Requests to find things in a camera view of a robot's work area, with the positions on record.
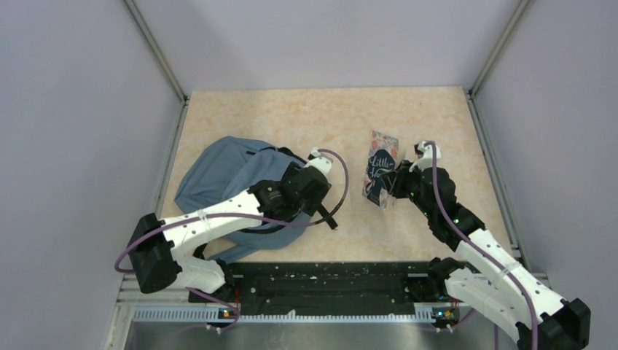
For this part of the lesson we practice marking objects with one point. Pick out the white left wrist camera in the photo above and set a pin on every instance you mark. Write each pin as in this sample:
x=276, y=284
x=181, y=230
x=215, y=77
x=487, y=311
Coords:
x=319, y=161

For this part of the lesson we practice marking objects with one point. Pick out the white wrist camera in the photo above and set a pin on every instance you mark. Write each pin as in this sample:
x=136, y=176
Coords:
x=428, y=154
x=319, y=161

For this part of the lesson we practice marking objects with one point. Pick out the blue grey backpack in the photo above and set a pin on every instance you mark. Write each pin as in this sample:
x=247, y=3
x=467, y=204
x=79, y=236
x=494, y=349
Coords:
x=224, y=169

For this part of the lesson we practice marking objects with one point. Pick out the aluminium front rail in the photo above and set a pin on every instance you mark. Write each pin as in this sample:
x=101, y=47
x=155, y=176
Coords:
x=180, y=305

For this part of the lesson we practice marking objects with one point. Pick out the metal frame rail right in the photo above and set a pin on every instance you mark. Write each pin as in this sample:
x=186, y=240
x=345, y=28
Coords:
x=524, y=97

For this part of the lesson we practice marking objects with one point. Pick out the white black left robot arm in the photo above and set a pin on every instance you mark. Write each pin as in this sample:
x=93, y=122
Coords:
x=161, y=251

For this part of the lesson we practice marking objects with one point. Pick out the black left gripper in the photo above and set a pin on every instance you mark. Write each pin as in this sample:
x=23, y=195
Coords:
x=312, y=205

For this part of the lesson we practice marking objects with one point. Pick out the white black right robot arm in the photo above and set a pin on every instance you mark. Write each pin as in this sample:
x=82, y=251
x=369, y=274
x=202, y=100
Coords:
x=489, y=280

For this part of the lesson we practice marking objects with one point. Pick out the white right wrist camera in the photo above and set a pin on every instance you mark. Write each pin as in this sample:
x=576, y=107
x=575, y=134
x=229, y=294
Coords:
x=428, y=154

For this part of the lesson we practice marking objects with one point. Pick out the floral patterned small item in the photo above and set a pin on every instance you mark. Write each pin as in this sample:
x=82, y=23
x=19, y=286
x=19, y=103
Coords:
x=383, y=157

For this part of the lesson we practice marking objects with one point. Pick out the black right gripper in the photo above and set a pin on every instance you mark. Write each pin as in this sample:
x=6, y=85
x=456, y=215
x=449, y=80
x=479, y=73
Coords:
x=396, y=179

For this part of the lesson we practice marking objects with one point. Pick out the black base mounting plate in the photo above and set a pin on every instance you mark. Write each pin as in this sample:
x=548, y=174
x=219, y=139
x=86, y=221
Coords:
x=330, y=288

